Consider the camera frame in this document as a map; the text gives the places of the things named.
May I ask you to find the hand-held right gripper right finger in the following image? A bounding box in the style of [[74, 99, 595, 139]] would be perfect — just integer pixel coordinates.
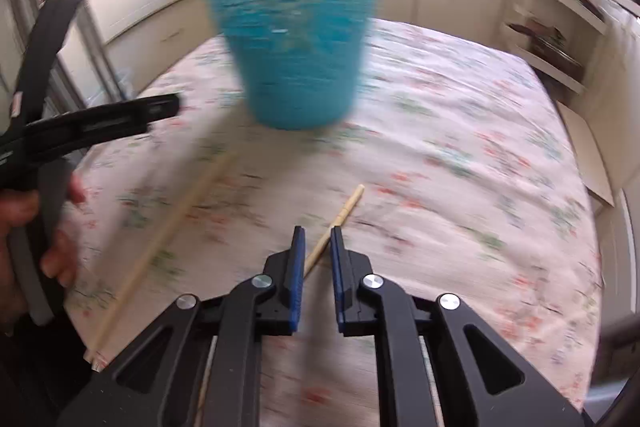
[[330, 226, 587, 427]]

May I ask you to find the floral tablecloth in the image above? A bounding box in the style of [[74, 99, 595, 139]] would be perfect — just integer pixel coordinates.
[[62, 18, 604, 427]]

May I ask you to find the flat cardboard sheet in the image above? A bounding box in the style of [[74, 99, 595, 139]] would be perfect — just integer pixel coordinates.
[[554, 99, 617, 208]]

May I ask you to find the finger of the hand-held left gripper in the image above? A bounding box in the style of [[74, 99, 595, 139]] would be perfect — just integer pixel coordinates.
[[25, 93, 181, 168]]

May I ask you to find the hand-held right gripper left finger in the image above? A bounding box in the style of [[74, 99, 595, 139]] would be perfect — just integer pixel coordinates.
[[57, 226, 307, 427]]

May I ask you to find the wooden chopstick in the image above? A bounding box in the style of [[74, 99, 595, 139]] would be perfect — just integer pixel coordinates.
[[84, 149, 239, 361], [193, 184, 366, 427]]

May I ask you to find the teal patterned cup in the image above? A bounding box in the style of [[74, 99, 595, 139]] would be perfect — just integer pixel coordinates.
[[187, 0, 387, 132]]

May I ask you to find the dark metal pan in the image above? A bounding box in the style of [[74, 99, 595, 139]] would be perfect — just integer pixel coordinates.
[[521, 18, 585, 66]]

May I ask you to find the person's left hand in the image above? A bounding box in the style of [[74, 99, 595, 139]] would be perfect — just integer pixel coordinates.
[[0, 174, 89, 335]]

